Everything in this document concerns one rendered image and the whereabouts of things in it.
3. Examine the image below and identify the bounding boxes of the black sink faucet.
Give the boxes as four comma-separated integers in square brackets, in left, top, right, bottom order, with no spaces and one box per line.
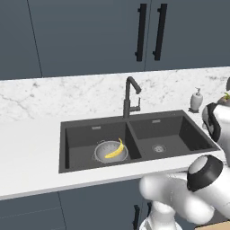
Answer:
[122,75,143,119]

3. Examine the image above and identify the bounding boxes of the dark double sink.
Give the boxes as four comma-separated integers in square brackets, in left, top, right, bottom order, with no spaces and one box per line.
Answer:
[58,109,221,174]

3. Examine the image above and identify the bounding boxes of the yellow banana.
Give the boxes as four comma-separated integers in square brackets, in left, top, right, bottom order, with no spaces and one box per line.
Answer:
[103,137,125,159]

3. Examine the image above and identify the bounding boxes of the grey metal colander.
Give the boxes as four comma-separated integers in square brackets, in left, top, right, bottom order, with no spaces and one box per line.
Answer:
[92,139,129,164]

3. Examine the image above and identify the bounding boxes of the white soap dispenser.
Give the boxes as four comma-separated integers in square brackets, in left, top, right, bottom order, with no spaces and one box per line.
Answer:
[188,86,204,114]

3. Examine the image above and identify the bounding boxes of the dark blue base cupboard door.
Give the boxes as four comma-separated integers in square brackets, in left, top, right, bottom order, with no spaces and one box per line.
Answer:
[0,206,67,230]
[57,178,144,230]

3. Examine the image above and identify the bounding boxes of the dark blue drawer front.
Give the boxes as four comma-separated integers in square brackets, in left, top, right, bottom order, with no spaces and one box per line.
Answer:
[0,191,62,220]

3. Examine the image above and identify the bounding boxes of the black base cupboard handle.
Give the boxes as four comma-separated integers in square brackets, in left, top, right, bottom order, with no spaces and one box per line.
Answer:
[132,204,141,230]

